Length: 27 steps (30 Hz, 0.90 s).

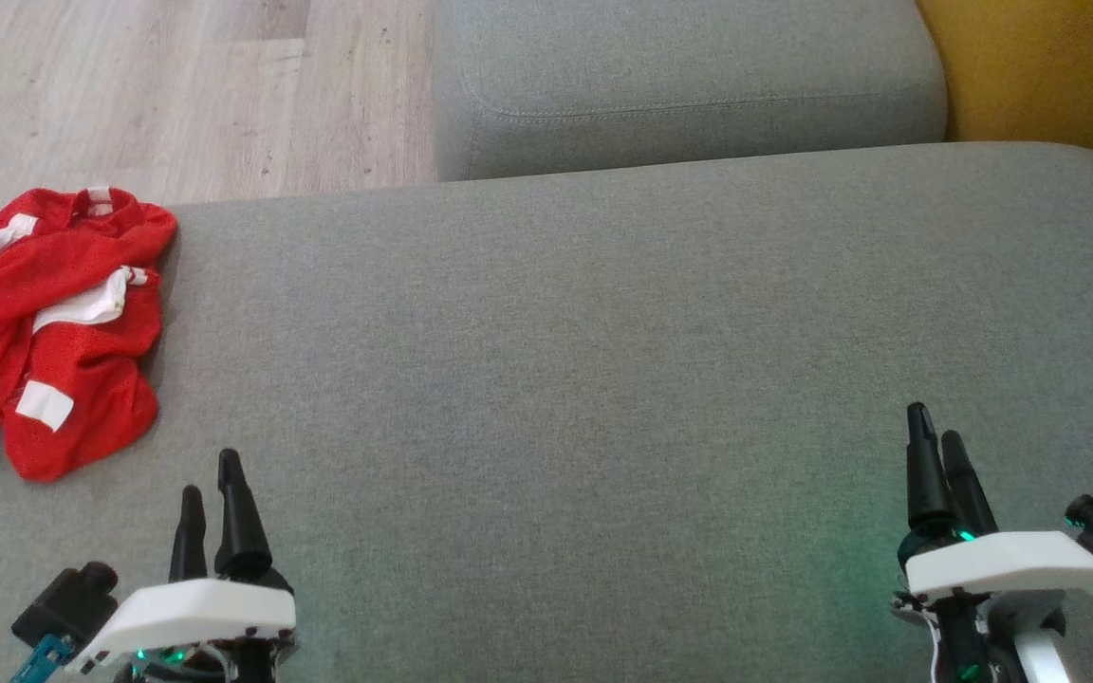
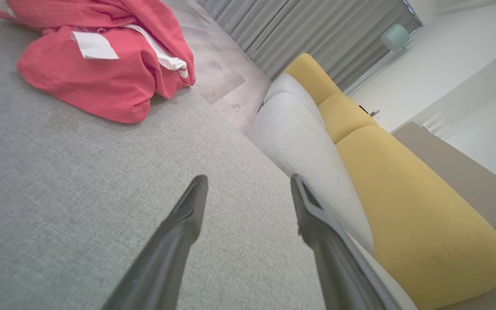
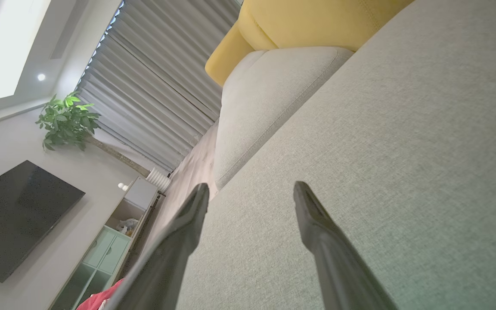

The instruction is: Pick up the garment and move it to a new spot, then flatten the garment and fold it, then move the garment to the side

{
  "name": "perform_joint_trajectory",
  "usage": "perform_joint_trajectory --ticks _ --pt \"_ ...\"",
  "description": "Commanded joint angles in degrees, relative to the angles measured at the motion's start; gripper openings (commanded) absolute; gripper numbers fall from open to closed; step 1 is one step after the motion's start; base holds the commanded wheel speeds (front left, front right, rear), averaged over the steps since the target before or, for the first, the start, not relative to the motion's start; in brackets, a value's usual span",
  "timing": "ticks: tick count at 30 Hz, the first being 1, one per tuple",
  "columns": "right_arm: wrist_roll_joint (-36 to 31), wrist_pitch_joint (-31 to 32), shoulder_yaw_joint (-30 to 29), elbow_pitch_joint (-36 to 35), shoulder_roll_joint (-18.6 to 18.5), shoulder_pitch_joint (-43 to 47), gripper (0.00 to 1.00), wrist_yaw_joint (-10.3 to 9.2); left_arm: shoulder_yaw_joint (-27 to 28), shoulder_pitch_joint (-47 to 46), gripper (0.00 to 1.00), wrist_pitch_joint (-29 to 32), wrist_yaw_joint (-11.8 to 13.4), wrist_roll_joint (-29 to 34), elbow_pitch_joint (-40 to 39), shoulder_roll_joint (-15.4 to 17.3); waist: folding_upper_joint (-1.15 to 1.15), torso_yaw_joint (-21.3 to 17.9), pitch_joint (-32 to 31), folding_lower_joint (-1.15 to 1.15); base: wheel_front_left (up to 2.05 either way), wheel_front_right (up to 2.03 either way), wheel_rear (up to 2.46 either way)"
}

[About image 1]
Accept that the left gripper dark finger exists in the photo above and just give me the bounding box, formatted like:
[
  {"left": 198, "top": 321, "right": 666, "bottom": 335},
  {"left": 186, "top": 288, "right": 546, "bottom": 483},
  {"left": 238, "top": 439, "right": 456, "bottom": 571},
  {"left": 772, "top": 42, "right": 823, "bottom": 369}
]
[
  {"left": 169, "top": 485, "right": 210, "bottom": 583},
  {"left": 213, "top": 449, "right": 274, "bottom": 581}
]

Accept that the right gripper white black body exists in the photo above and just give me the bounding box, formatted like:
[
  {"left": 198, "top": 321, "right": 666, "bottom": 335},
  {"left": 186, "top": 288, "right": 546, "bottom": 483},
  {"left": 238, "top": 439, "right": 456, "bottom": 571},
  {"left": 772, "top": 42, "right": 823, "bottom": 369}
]
[{"left": 892, "top": 526, "right": 1093, "bottom": 683}]

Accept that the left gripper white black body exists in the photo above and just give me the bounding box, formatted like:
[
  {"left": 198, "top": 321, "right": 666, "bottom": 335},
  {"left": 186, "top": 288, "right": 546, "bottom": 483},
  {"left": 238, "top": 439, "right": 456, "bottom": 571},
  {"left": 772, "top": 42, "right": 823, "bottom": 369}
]
[{"left": 65, "top": 567, "right": 301, "bottom": 683}]

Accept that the grey sofa seat cushion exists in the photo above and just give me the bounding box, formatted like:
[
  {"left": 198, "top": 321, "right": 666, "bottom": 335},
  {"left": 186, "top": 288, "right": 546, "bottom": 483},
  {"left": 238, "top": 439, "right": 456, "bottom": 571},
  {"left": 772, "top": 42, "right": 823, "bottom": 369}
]
[{"left": 433, "top": 0, "right": 948, "bottom": 183}]

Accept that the large yellow sofa back cushion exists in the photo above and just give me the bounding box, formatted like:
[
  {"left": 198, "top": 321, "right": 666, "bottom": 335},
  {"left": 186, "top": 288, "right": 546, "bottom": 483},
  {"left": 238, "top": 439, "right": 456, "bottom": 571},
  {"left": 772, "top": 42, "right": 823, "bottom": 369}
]
[{"left": 915, "top": 0, "right": 1093, "bottom": 186}]

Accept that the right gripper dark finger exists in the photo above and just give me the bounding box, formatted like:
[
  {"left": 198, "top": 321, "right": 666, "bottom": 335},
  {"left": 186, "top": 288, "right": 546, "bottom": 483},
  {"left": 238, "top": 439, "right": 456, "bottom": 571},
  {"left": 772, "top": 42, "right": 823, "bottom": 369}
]
[
  {"left": 940, "top": 430, "right": 999, "bottom": 537},
  {"left": 905, "top": 402, "right": 955, "bottom": 532}
]

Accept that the red basketball jersey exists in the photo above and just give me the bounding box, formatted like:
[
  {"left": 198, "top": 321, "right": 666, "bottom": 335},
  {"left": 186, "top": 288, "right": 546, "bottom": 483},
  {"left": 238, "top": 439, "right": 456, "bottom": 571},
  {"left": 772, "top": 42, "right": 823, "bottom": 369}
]
[{"left": 0, "top": 266, "right": 163, "bottom": 483}]

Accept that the large grey sofa ottoman cushion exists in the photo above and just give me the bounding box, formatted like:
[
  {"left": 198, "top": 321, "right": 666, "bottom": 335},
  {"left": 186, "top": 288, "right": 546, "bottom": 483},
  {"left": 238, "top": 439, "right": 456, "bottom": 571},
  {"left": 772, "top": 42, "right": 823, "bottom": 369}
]
[{"left": 0, "top": 142, "right": 1093, "bottom": 683}]

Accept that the blue left camera cable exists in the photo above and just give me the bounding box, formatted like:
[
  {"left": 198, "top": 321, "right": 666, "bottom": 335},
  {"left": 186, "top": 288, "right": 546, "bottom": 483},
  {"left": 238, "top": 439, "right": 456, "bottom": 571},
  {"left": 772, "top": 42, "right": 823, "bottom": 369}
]
[{"left": 8, "top": 634, "right": 75, "bottom": 683}]

